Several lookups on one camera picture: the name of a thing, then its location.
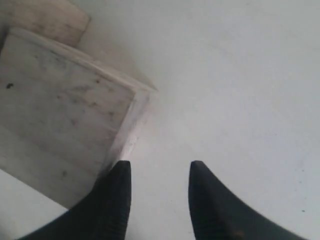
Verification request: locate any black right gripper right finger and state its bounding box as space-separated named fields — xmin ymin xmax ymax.
xmin=188 ymin=160 xmax=301 ymax=240

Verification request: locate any second largest wooden cube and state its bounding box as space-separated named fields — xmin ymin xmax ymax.
xmin=0 ymin=0 xmax=91 ymax=47

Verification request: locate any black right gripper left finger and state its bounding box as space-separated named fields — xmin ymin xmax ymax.
xmin=22 ymin=160 xmax=132 ymax=240

